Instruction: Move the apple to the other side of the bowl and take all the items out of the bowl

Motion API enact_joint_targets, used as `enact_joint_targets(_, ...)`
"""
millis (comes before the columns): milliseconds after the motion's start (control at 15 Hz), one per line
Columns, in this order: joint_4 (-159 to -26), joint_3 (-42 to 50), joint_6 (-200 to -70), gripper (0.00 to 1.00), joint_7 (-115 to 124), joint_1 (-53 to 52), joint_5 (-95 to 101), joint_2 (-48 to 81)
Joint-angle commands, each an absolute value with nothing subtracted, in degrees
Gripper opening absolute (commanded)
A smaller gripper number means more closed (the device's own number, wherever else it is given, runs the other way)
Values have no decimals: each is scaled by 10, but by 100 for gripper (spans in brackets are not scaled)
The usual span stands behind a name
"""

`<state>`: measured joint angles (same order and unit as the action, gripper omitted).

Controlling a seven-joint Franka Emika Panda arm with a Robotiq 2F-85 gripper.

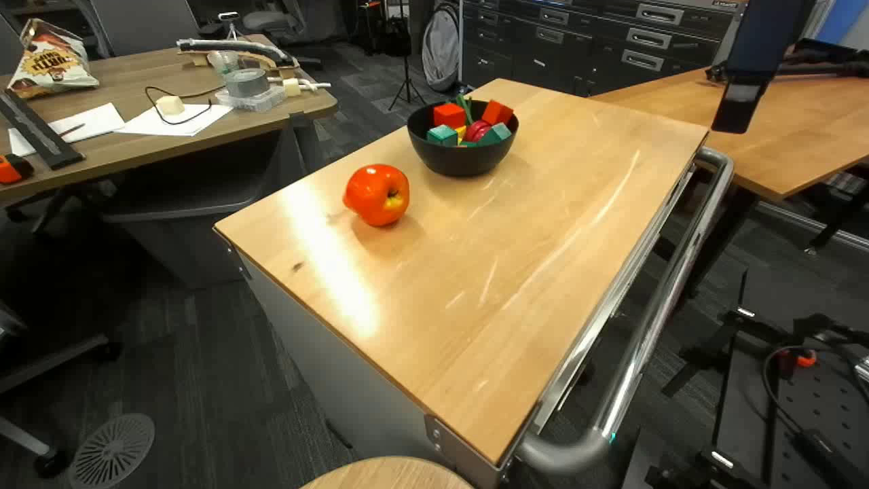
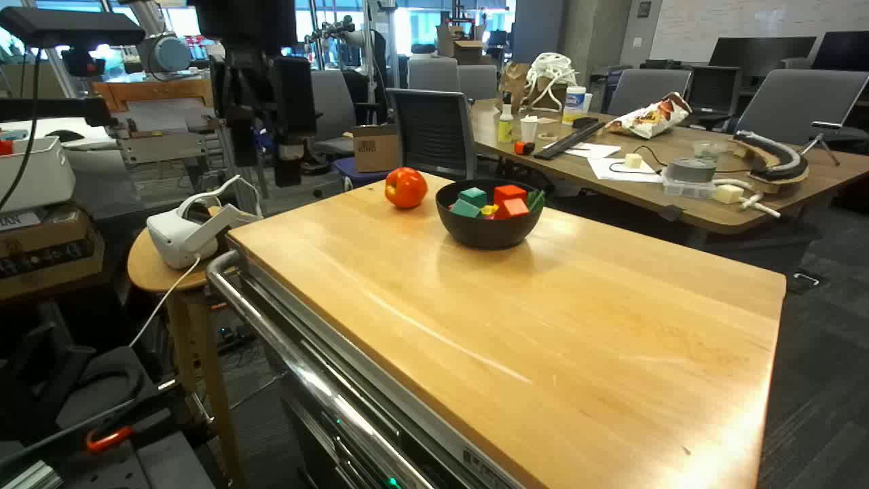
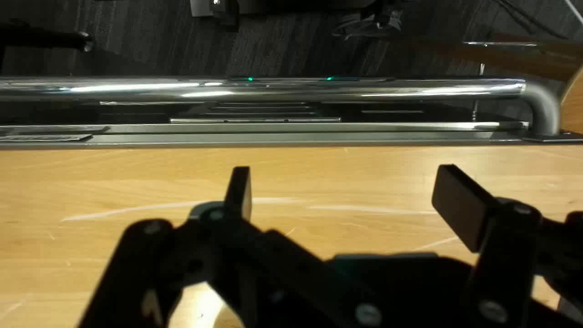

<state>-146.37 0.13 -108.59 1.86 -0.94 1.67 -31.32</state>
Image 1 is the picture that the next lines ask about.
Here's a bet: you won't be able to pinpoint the red plastic apple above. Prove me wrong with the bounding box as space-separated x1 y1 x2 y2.
342 162 410 227

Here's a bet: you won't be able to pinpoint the magenta toy radish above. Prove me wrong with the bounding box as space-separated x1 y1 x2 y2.
464 119 493 144

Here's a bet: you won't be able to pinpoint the orange-red wooden cube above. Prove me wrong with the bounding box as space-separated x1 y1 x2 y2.
432 102 467 128

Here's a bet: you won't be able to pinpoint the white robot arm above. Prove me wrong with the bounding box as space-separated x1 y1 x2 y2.
707 0 815 133

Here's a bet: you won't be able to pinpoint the black bowl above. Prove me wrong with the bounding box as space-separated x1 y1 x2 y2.
409 97 519 177

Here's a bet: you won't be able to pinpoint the white metal cart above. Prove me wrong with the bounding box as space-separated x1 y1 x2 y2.
225 147 736 489

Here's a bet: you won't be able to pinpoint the green wooden block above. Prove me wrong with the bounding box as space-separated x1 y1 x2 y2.
426 125 459 147

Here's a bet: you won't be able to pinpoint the orange-red wooden block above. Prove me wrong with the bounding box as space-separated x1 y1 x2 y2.
480 99 514 125

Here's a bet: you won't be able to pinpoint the round wooden stool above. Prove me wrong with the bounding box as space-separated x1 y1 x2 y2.
303 455 472 489

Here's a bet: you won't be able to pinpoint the grey drawer cabinet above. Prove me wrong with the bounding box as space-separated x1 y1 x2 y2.
459 0 745 94

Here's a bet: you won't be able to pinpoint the white paper sheets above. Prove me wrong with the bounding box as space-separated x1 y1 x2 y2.
122 102 229 138

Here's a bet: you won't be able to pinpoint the wooden office desk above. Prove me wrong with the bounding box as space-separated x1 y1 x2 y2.
0 48 338 205

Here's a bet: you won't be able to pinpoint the black tripod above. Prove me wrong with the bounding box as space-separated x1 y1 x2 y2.
646 283 869 489

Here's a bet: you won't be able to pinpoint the wooden side table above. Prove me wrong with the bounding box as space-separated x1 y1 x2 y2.
604 70 869 200

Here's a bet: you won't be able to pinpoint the black keyboard bar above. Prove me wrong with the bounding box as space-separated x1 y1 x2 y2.
0 89 83 167

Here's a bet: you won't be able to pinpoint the snack chip bag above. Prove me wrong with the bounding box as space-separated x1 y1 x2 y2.
9 17 98 97

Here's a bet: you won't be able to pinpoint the chrome cart handle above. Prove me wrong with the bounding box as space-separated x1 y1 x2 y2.
514 147 734 474

